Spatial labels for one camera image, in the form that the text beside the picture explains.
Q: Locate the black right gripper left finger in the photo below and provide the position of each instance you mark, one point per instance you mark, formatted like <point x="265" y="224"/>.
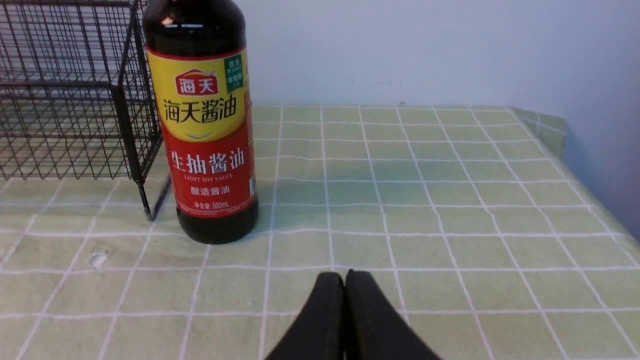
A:
<point x="317" y="331"/>

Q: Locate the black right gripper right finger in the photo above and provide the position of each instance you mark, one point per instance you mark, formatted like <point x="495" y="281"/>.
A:
<point x="374" y="329"/>

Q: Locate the red label soy sauce bottle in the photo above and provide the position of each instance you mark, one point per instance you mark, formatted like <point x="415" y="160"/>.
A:
<point x="197" y="56"/>

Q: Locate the green checkered tablecloth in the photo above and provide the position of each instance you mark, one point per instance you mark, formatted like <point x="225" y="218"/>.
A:
<point x="468" y="219"/>

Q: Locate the black wire mesh shelf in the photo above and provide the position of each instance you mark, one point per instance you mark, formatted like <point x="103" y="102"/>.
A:
<point x="76" y="93"/>

